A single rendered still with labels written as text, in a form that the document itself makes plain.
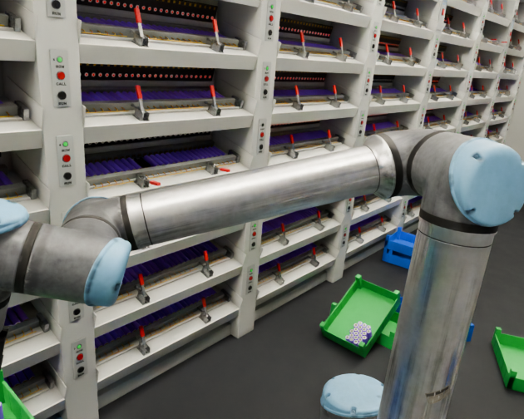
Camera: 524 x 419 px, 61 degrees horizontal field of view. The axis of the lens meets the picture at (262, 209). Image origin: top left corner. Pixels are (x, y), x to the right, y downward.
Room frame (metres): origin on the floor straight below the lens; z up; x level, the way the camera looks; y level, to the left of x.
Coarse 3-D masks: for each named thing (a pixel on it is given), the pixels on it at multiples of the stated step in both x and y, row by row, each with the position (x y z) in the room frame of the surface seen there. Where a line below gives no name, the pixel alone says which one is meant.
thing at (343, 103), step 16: (288, 80) 1.94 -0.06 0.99; (304, 80) 2.03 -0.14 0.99; (320, 80) 2.13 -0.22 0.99; (288, 96) 1.78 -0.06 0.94; (304, 96) 1.86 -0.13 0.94; (320, 96) 1.94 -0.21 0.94; (336, 96) 1.96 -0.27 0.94; (352, 96) 2.09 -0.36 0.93; (272, 112) 1.60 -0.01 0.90; (288, 112) 1.67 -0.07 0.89; (304, 112) 1.75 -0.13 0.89; (320, 112) 1.84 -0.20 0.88; (336, 112) 1.94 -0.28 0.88; (352, 112) 2.04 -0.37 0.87
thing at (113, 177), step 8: (192, 160) 1.41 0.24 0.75; (200, 160) 1.42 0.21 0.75; (208, 160) 1.44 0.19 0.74; (216, 160) 1.47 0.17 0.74; (224, 160) 1.50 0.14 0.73; (232, 160) 1.53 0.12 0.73; (144, 168) 1.27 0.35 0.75; (152, 168) 1.28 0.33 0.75; (160, 168) 1.29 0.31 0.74; (168, 168) 1.32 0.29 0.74; (176, 168) 1.34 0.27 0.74; (184, 168) 1.37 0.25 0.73; (96, 176) 1.15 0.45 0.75; (104, 176) 1.16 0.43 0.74; (112, 176) 1.17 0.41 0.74; (120, 176) 1.19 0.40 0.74; (128, 176) 1.21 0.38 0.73; (160, 176) 1.28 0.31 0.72; (96, 184) 1.14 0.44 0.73; (120, 184) 1.17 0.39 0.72
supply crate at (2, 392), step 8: (0, 376) 0.69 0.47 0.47; (0, 384) 0.69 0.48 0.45; (0, 392) 0.69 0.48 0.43; (8, 392) 0.68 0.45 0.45; (0, 400) 0.69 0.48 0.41; (8, 400) 0.68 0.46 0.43; (16, 400) 0.65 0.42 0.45; (8, 408) 0.68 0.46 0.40; (16, 408) 0.66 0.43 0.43; (24, 408) 0.63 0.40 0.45; (8, 416) 0.66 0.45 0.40; (16, 416) 0.66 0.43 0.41; (24, 416) 0.63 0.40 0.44; (32, 416) 0.62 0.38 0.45
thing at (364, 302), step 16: (352, 288) 1.75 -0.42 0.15; (368, 288) 1.76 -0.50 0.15; (384, 288) 1.70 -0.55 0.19; (352, 304) 1.71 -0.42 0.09; (368, 304) 1.69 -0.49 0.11; (384, 304) 1.68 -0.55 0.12; (336, 320) 1.65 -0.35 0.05; (352, 320) 1.63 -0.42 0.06; (368, 320) 1.62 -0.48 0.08; (384, 320) 1.57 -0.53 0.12; (336, 336) 1.53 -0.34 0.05
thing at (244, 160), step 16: (128, 144) 1.35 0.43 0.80; (144, 144) 1.40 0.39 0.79; (160, 144) 1.45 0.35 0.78; (224, 144) 1.61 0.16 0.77; (240, 160) 1.55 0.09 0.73; (176, 176) 1.32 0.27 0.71; (192, 176) 1.35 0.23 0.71; (208, 176) 1.38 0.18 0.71; (96, 192) 1.11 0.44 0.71; (112, 192) 1.14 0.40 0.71; (128, 192) 1.16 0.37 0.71; (144, 192) 1.19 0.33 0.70
